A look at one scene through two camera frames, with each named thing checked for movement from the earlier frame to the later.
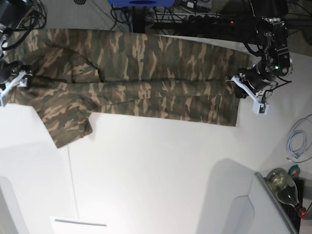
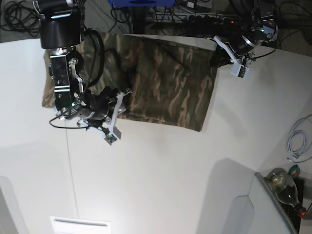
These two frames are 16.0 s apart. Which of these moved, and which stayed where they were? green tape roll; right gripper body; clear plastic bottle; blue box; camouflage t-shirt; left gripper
Moved: camouflage t-shirt; left gripper; right gripper body
Stayed: green tape roll; blue box; clear plastic bottle
